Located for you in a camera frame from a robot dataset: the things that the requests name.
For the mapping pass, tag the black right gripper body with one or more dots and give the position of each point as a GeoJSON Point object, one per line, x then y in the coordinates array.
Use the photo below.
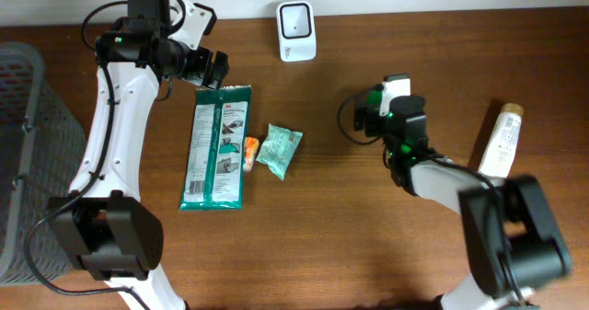
{"type": "Point", "coordinates": [378, 124]}

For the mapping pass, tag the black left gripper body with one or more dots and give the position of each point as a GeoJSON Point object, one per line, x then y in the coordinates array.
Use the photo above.
{"type": "Point", "coordinates": [191, 64]}

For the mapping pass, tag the orange small packet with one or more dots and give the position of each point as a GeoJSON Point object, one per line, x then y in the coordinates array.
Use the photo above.
{"type": "Point", "coordinates": [251, 148]}

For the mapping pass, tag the white tube with gold cap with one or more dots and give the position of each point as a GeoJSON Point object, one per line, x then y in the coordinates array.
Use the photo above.
{"type": "Point", "coordinates": [500, 151]}

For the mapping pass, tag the green white 3M package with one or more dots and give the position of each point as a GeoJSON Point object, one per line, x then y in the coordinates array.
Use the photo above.
{"type": "Point", "coordinates": [214, 178]}

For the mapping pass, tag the teal snack packet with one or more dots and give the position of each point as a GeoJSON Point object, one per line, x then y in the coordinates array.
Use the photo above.
{"type": "Point", "coordinates": [278, 149]}

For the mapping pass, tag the green lid glass jar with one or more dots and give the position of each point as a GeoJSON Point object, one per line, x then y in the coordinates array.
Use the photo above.
{"type": "Point", "coordinates": [374, 98]}

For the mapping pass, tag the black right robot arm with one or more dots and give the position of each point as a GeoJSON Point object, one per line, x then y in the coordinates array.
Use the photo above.
{"type": "Point", "coordinates": [513, 240]}

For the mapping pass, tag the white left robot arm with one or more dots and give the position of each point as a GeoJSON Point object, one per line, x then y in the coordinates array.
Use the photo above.
{"type": "Point", "coordinates": [101, 224]}

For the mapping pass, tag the white barcode scanner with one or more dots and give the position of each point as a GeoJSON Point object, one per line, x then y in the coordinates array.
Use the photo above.
{"type": "Point", "coordinates": [296, 31]}

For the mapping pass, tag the grey plastic mesh basket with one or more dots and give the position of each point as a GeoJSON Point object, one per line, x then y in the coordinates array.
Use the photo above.
{"type": "Point", "coordinates": [42, 146]}

